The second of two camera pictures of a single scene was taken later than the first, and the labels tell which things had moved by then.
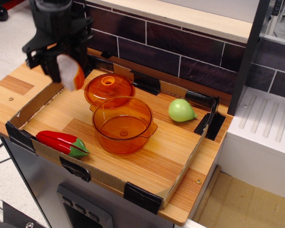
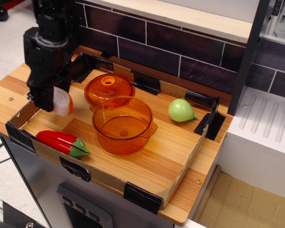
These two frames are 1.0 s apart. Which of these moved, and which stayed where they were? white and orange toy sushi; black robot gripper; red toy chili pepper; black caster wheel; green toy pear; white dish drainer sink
Moved: black robot gripper; white and orange toy sushi
Stayed: black caster wheel; green toy pear; red toy chili pepper; white dish drainer sink
